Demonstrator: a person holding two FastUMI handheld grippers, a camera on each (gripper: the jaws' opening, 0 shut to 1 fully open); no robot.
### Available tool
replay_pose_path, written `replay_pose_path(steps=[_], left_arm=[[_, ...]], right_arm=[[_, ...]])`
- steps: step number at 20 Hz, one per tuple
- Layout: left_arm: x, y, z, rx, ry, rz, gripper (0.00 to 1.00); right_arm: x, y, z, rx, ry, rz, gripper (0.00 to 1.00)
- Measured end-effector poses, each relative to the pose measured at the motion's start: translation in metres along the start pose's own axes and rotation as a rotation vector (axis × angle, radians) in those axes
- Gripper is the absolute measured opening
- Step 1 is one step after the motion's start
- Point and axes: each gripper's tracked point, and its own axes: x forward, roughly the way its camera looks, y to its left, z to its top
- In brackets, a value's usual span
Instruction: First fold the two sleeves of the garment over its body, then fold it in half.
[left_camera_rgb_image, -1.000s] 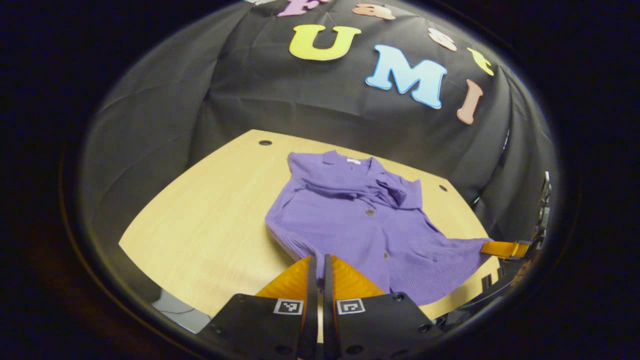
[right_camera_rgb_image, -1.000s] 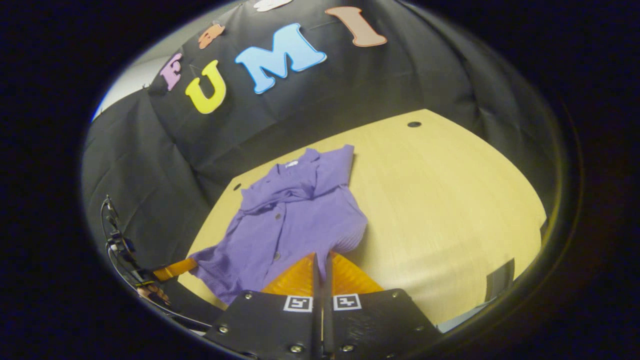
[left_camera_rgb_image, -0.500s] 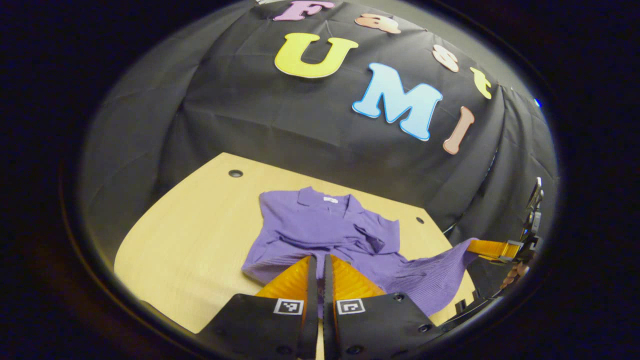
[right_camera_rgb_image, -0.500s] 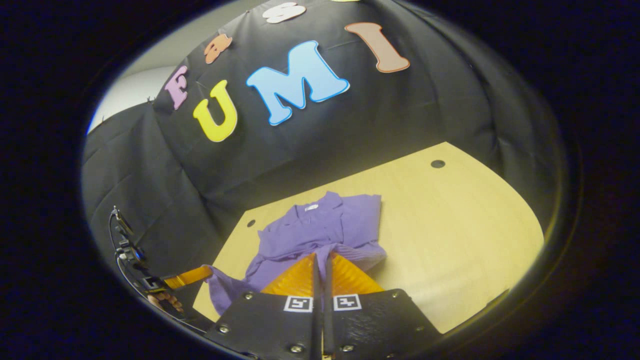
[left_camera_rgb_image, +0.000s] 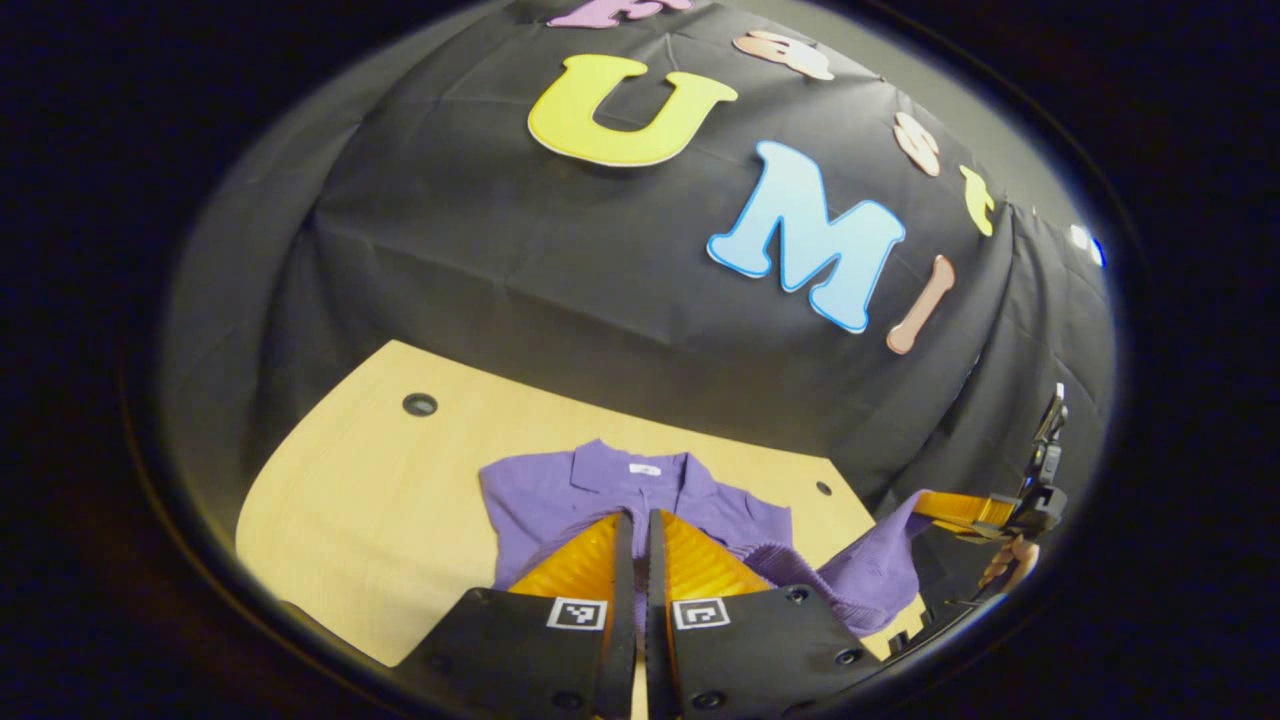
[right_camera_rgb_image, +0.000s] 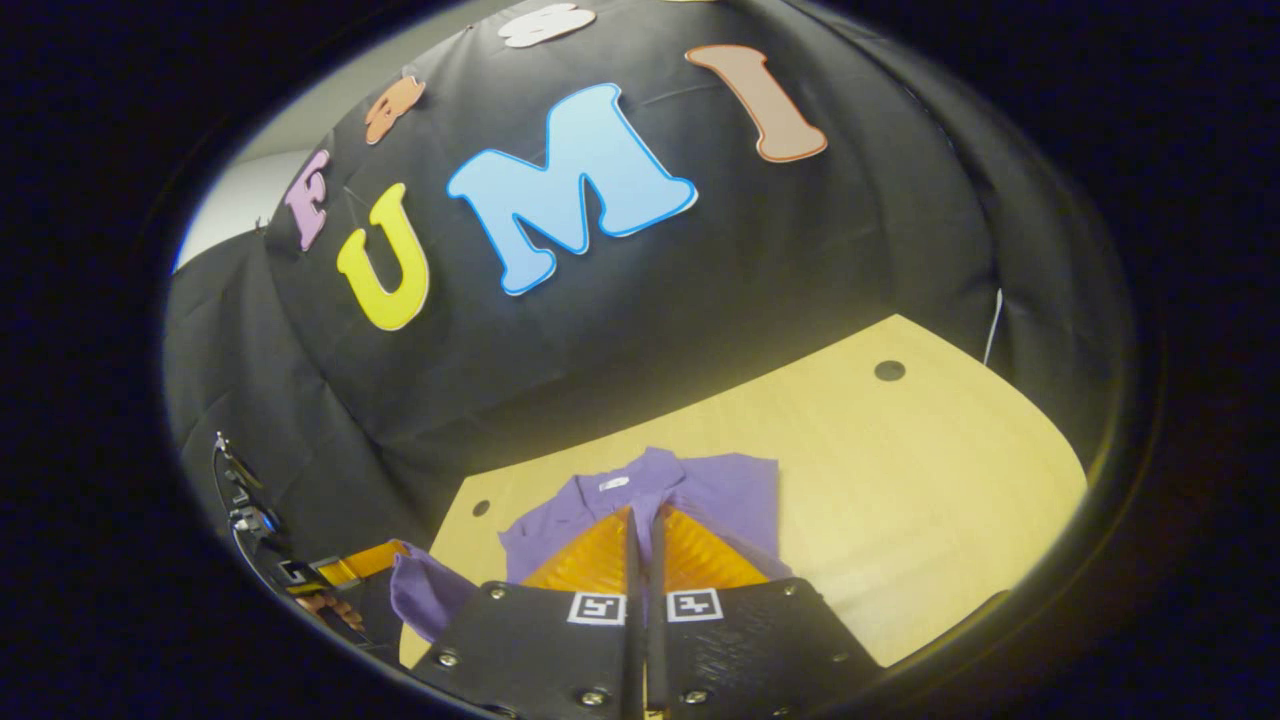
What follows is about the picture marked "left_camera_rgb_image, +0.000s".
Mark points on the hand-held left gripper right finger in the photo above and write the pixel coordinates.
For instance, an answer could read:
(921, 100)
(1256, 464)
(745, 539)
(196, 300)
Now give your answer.
(658, 630)

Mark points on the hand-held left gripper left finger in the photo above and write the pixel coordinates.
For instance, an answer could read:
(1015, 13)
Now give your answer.
(622, 630)

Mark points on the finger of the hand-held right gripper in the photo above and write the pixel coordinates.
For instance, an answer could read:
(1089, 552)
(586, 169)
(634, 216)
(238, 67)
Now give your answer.
(965, 508)

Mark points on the purple collared shirt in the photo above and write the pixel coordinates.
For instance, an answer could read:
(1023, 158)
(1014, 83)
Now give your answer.
(560, 490)

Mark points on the black backdrop cloth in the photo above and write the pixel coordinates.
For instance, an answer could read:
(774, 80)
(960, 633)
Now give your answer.
(550, 260)

